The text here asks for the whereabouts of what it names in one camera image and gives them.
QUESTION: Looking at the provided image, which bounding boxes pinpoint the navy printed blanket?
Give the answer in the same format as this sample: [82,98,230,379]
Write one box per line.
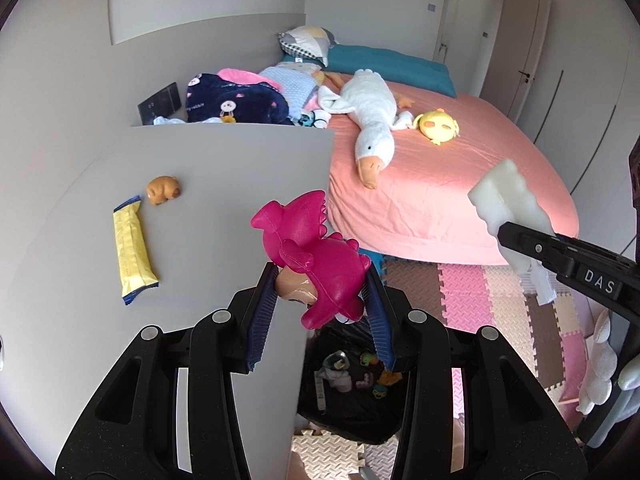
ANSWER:
[185,72,293,126]

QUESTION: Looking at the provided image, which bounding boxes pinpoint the person's right hand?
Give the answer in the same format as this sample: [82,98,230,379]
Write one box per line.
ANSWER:
[577,309,619,415]

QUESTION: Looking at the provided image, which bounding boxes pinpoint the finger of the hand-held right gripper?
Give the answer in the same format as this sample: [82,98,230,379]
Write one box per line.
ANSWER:
[497,221,576,273]

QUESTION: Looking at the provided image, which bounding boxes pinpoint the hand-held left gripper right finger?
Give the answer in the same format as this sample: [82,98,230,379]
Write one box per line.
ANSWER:
[363,280,587,480]

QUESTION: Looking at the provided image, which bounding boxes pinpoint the teal bolster pillow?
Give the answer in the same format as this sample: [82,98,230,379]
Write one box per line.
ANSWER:
[325,44,457,98]

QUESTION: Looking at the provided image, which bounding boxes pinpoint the pink dinosaur toy doll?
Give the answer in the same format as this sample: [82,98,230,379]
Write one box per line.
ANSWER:
[250,189,373,331]

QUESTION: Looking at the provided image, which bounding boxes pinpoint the bin with black bag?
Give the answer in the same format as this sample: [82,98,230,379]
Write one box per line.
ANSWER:
[297,317,416,446]

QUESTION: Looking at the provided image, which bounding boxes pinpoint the yellow snack packet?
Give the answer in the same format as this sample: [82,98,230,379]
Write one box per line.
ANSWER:
[113,195,160,306]

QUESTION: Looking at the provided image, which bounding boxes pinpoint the light blue quilted blanket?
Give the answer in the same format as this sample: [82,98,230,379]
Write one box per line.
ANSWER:
[260,61,321,116]

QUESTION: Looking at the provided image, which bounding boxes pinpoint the yellow chick plush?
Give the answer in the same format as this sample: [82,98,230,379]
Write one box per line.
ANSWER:
[412,108,461,146]

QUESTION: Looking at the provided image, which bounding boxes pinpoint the white wardrobe door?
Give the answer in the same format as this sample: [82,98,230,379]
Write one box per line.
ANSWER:
[435,0,506,93]

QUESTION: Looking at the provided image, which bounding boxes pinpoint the bed with pink sheet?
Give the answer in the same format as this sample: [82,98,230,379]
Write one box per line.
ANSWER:
[280,57,581,266]

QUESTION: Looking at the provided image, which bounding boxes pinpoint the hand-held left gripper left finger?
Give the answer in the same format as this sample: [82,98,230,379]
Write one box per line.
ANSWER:
[55,261,280,480]

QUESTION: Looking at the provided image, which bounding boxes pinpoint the checkered patchwork pillow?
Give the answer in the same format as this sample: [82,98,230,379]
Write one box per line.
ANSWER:
[278,26,340,67]

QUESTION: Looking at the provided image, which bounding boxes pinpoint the white room door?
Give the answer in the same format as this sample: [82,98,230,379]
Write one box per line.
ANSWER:
[480,0,551,121]

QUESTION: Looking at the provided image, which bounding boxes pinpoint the black wall panel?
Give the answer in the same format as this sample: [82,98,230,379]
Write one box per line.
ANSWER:
[138,81,182,126]

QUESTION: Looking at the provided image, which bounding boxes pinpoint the pink cloth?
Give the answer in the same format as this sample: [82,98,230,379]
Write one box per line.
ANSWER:
[217,67,271,86]

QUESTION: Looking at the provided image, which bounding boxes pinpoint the white goose plush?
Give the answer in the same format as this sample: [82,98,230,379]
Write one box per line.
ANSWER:
[317,69,416,190]

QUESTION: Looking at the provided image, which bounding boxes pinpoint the brown bread-shaped toy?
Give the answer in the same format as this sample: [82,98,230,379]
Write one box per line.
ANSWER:
[146,175,183,206]

